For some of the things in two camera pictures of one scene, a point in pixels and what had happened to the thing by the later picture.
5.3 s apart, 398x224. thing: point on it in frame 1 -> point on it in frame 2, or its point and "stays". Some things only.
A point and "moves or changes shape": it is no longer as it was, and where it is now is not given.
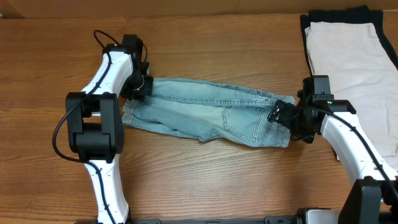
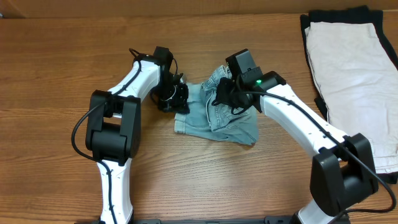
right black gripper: (282, 113) -> (226, 94)
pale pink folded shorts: (362, 74) stays
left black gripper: (143, 87) -> (175, 98)
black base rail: (269, 219) stays
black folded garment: (355, 14) stays
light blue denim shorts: (211, 111) moves or changes shape
